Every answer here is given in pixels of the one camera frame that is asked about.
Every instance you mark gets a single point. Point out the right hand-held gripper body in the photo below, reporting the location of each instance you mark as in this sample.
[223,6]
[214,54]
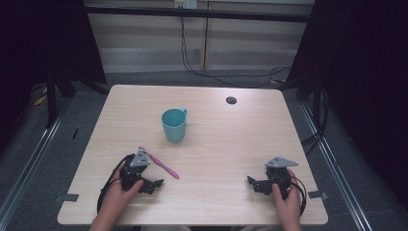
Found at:
[279,163]

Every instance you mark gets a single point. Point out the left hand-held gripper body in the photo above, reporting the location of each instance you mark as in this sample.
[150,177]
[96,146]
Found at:
[140,159]

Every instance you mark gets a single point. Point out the person's right hand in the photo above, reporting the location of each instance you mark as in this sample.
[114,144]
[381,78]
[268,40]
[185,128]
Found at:
[290,207]

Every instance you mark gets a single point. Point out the person's left hand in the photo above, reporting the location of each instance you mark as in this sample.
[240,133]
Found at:
[116,199]

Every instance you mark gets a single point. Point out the pink toothbrush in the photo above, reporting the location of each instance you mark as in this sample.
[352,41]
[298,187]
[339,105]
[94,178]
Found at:
[163,166]

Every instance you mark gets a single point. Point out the teal cup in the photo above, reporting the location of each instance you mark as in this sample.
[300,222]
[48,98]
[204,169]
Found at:
[174,128]

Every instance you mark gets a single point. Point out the grey tape piece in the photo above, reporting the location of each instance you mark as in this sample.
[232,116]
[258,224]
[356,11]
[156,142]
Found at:
[70,197]
[317,194]

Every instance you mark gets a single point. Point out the black metal stand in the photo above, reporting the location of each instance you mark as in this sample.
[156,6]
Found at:
[317,106]
[51,99]

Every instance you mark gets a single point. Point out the dark round table grommet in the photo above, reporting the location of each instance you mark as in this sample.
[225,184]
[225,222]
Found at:
[231,100]

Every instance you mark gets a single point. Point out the dark curtain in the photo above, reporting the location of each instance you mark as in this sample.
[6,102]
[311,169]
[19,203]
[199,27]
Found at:
[362,80]
[41,41]

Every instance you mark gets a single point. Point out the black horizontal bar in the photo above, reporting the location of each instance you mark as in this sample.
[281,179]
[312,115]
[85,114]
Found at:
[192,13]

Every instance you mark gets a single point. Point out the metal floor rail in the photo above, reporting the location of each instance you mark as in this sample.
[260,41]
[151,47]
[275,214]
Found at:
[29,160]
[336,179]

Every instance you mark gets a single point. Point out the wooden wall post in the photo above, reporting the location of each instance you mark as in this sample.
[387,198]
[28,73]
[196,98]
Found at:
[204,41]

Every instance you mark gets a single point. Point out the white wall power outlet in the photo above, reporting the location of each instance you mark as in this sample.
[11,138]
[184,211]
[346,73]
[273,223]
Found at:
[185,3]

